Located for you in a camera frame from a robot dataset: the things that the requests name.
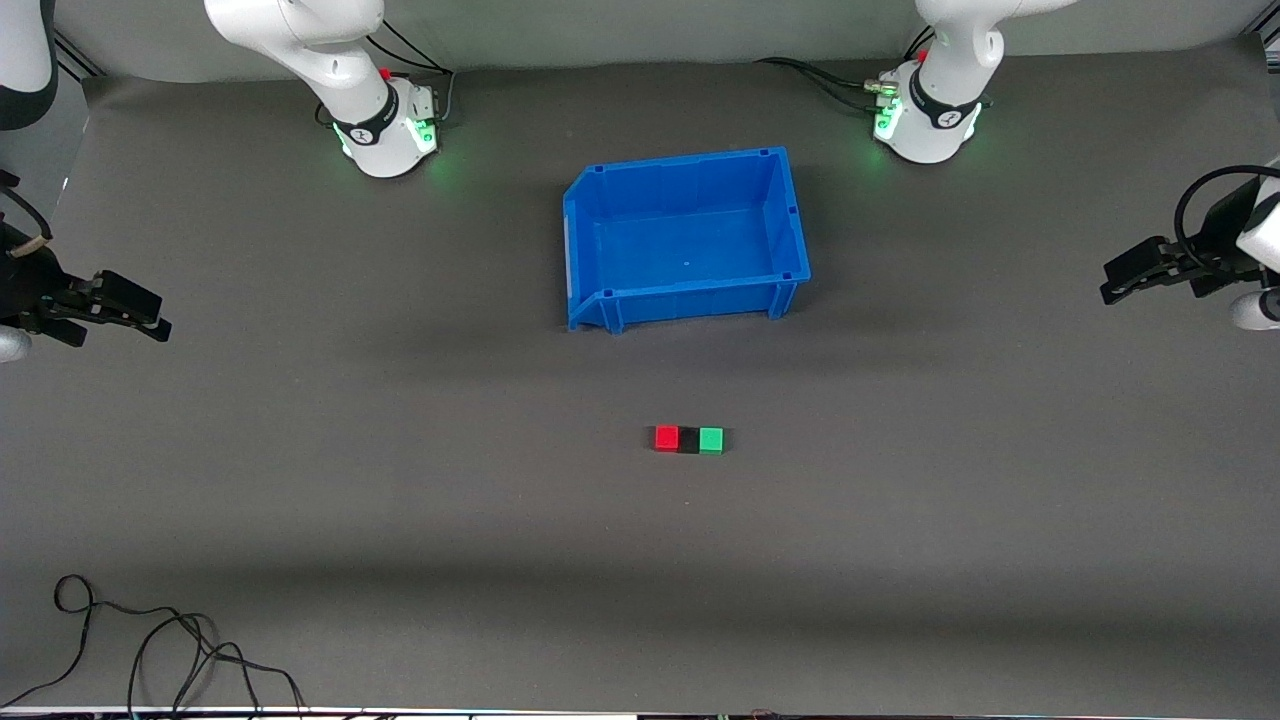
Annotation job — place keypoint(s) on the black cube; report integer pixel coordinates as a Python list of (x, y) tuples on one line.
[(688, 444)]

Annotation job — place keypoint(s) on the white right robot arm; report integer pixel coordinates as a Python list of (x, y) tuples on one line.
[(350, 60)]

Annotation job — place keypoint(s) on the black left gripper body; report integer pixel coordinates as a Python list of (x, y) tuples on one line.
[(1214, 264)]

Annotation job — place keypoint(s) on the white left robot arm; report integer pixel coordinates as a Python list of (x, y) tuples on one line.
[(950, 60)]

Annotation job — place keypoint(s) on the red cube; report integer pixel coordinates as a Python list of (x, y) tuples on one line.
[(667, 438)]

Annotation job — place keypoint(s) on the green cube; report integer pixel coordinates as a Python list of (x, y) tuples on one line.
[(711, 440)]

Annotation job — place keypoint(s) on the blue plastic storage bin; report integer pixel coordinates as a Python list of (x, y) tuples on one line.
[(690, 255)]

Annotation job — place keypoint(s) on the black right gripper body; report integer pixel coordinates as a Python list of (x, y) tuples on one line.
[(30, 285)]

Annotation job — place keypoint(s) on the black frame rail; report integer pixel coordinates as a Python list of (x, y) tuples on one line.
[(72, 52)]

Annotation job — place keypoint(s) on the dark grey table mat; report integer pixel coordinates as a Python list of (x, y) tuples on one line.
[(640, 560)]

